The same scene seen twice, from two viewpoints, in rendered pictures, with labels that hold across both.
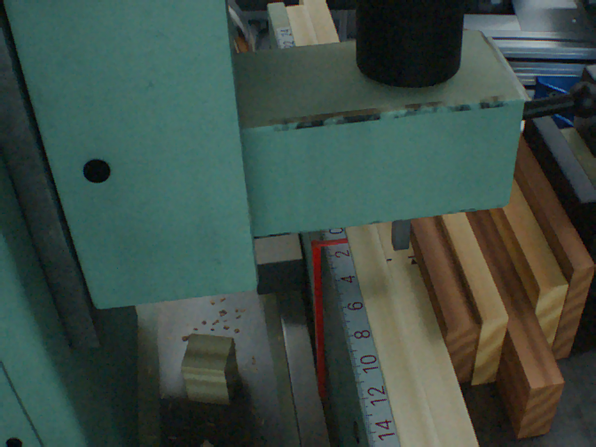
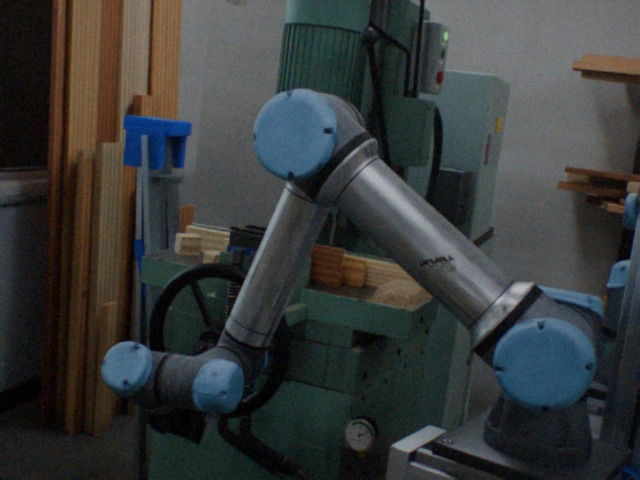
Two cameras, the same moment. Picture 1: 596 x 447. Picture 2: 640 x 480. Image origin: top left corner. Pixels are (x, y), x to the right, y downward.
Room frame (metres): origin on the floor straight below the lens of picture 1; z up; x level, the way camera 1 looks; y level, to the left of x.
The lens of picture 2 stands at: (1.22, -1.76, 1.25)
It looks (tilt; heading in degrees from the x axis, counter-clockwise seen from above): 8 degrees down; 116
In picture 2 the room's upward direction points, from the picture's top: 7 degrees clockwise
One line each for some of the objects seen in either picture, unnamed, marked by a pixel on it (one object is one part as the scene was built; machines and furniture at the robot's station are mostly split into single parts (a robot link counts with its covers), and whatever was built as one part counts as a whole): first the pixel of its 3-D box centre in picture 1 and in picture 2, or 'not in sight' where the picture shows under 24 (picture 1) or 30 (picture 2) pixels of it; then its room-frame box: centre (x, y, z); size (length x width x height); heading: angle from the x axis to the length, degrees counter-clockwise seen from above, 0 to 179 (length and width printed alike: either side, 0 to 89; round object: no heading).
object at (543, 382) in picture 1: (479, 260); not in sight; (0.35, -0.11, 0.92); 0.23 x 0.02 x 0.05; 5
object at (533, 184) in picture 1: (515, 202); (297, 260); (0.38, -0.14, 0.94); 0.20 x 0.01 x 0.08; 5
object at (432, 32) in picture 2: not in sight; (428, 58); (0.45, 0.27, 1.40); 0.10 x 0.06 x 0.16; 95
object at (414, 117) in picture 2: not in sight; (410, 131); (0.47, 0.17, 1.23); 0.09 x 0.08 x 0.15; 95
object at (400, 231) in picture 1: (401, 213); not in sight; (0.34, -0.06, 0.97); 0.01 x 0.01 x 0.05; 5
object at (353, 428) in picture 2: not in sight; (361, 437); (0.62, -0.24, 0.65); 0.06 x 0.04 x 0.08; 5
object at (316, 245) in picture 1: (332, 325); not in sight; (0.34, -0.02, 0.89); 0.02 x 0.01 x 0.14; 95
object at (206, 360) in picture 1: (210, 369); not in sight; (0.36, 0.07, 0.82); 0.03 x 0.03 x 0.04; 79
